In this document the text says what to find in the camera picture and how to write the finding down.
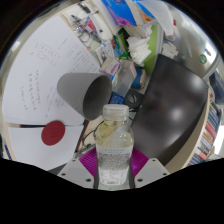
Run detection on clear plastic box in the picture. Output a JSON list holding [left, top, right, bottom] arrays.
[[111, 59, 138, 98]]

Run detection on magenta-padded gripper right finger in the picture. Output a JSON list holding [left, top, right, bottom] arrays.
[[129, 147, 170, 190]]

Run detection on small blue electronics box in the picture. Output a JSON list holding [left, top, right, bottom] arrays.
[[109, 91, 126, 105]]

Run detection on blue tissue box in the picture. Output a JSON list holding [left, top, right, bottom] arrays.
[[100, 0, 175, 36]]

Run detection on stack of white napkins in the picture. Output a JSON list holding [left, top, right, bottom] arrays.
[[126, 34, 153, 66]]

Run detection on black computer monitor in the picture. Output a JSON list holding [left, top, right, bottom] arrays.
[[123, 53, 210, 167]]

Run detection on clear plastic water bottle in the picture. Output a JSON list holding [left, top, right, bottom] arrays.
[[94, 103, 135, 187]]

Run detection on blank white paper sheet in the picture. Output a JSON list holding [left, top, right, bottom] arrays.
[[6, 123, 84, 172]]

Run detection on flat round red coaster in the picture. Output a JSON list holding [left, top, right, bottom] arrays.
[[40, 120, 66, 147]]

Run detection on grey ribbed cup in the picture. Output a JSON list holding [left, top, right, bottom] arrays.
[[56, 72, 113, 122]]

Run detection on handwritten white paper sheet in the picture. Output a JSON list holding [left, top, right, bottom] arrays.
[[1, 14, 103, 126]]

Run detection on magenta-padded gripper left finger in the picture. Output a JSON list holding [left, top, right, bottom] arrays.
[[57, 147, 99, 190]]

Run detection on blue round container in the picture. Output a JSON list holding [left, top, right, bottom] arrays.
[[131, 66, 148, 90]]

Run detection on silver scissors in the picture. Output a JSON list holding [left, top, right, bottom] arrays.
[[71, 14, 101, 43]]

